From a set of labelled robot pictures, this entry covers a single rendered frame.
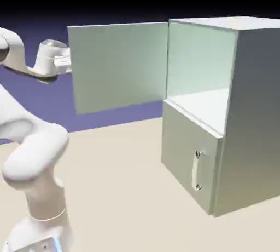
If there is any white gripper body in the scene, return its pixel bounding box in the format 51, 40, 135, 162
54, 55, 72, 73

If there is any pale green plain cabinet door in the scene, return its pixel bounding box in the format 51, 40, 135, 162
67, 21, 170, 116

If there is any pale green cabinet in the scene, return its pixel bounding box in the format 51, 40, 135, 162
161, 16, 280, 218

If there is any pale green door with handle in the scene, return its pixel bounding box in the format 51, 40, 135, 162
161, 99, 224, 216

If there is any silver door handle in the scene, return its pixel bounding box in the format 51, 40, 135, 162
191, 150, 206, 192

